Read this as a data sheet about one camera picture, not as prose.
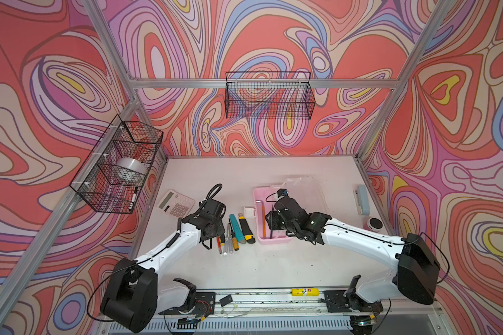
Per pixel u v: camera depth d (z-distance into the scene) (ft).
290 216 1.98
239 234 2.94
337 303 2.39
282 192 2.39
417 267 1.35
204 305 2.37
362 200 3.16
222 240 2.83
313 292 2.46
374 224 2.90
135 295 1.31
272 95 3.15
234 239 2.89
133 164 2.41
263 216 2.90
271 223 2.31
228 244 2.83
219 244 2.83
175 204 3.21
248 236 2.91
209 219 2.16
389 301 2.22
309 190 3.43
